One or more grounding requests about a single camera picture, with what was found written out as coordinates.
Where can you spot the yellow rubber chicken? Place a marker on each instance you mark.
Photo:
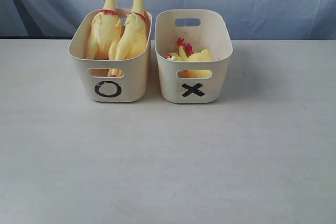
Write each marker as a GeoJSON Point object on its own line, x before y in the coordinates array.
{"type": "Point", "coordinates": [105, 33]}
{"type": "Point", "coordinates": [186, 54]}
{"type": "Point", "coordinates": [134, 39]}

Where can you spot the cream bin with O mark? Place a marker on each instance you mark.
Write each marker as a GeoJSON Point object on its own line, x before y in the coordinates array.
{"type": "Point", "coordinates": [128, 88]}

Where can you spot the yellow rubber chicken front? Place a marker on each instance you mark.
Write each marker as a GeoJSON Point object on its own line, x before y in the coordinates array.
{"type": "Point", "coordinates": [134, 39]}

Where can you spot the cream bin with X mark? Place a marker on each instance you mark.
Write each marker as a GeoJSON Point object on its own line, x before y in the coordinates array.
{"type": "Point", "coordinates": [203, 29]}

